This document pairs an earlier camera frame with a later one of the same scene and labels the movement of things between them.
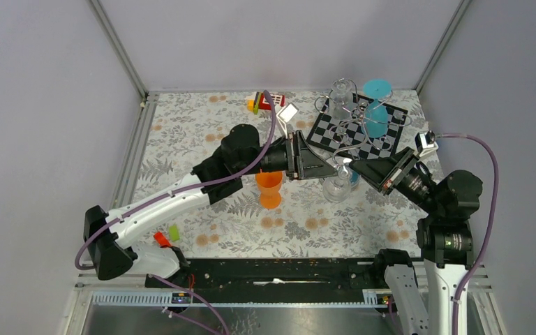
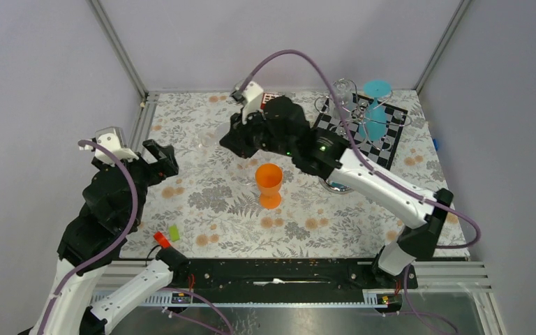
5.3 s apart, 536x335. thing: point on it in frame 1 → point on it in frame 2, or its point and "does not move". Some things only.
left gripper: x=303 y=162 → x=165 y=167
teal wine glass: x=375 y=123 does not move
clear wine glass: x=338 y=188 → x=209 y=137
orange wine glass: x=269 y=184 does not move
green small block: x=174 y=232 does not move
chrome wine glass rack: x=359 y=125 does not move
